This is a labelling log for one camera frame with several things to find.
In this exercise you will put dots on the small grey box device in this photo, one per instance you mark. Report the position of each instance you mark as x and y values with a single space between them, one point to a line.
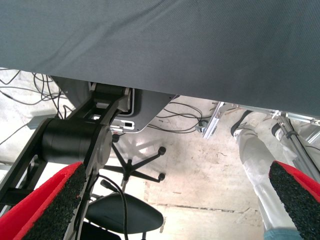
35 123

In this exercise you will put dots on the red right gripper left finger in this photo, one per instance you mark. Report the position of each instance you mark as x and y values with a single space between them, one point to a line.
42 212

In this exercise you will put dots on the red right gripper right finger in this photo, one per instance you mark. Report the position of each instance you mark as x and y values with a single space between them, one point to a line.
302 205

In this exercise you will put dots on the aluminium table edge rail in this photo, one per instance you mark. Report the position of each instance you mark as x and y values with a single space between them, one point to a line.
300 117

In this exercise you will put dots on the grey metal stand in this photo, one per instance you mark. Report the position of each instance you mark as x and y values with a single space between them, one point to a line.
297 147

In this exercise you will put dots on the aluminium profile table leg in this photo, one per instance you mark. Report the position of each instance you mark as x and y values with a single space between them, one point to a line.
212 122

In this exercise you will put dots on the small grey caster wheel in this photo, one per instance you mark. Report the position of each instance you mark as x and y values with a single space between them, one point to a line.
201 127

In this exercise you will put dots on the dark grey table cloth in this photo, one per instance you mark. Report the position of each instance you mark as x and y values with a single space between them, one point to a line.
175 37

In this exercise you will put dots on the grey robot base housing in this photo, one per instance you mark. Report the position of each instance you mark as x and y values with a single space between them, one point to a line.
150 107

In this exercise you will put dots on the black office chair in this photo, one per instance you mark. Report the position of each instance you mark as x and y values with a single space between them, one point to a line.
140 217

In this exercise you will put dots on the teal shoe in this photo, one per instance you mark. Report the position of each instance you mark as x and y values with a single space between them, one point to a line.
280 235

